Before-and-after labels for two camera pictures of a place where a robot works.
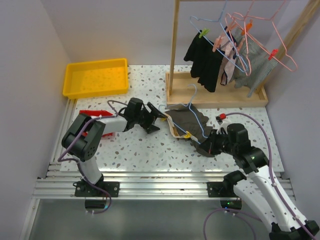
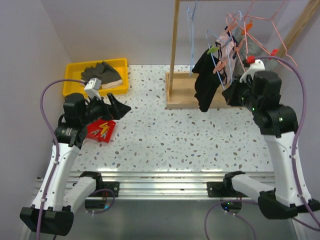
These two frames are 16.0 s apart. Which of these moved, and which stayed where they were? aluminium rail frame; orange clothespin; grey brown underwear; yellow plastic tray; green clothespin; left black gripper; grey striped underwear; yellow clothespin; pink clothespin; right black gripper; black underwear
Moved: pink clothespin; yellow clothespin; green clothespin; right black gripper; black underwear; left black gripper; grey brown underwear
Stayed: orange clothespin; yellow plastic tray; grey striped underwear; aluminium rail frame
